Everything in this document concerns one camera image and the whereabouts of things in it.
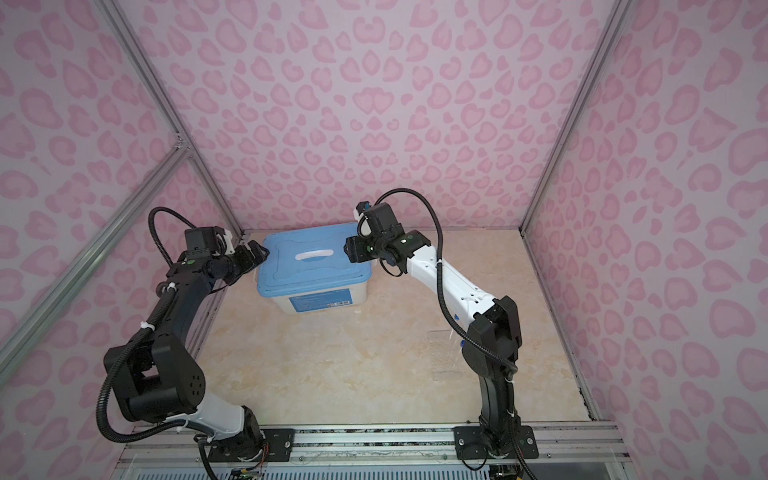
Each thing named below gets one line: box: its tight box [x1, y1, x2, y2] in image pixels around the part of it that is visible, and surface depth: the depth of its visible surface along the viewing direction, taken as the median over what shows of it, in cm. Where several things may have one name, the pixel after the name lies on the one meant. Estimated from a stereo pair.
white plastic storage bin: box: [257, 223, 373, 315], surface depth 90 cm
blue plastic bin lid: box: [257, 223, 372, 297], surface depth 88 cm
